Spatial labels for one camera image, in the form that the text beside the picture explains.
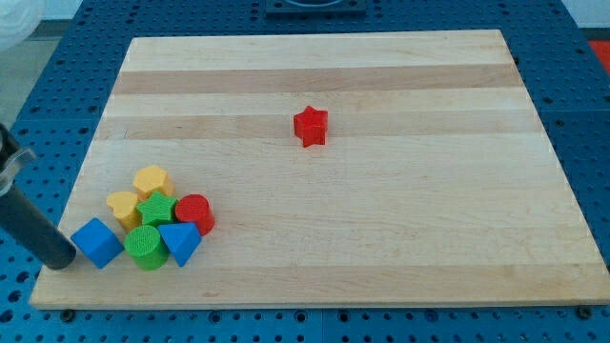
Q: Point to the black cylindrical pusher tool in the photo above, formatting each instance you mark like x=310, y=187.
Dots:
x=34, y=231

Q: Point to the grey tool clamp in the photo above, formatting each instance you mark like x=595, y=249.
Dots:
x=14, y=158

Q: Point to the green cylinder block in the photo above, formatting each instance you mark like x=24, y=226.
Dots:
x=146, y=247

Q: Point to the blue cube block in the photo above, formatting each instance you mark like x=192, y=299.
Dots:
x=98, y=243

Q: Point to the yellow heart block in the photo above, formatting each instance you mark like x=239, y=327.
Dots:
x=124, y=210

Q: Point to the yellow hexagon block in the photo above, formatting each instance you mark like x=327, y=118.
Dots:
x=150, y=179

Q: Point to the green star block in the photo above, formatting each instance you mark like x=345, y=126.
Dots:
x=158, y=209

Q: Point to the blue triangle block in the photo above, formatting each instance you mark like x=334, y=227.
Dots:
x=182, y=239

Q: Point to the red cylinder block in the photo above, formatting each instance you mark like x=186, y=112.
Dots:
x=195, y=208

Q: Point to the red star block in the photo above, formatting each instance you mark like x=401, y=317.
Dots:
x=311, y=126

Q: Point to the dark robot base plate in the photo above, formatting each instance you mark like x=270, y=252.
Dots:
x=274, y=8

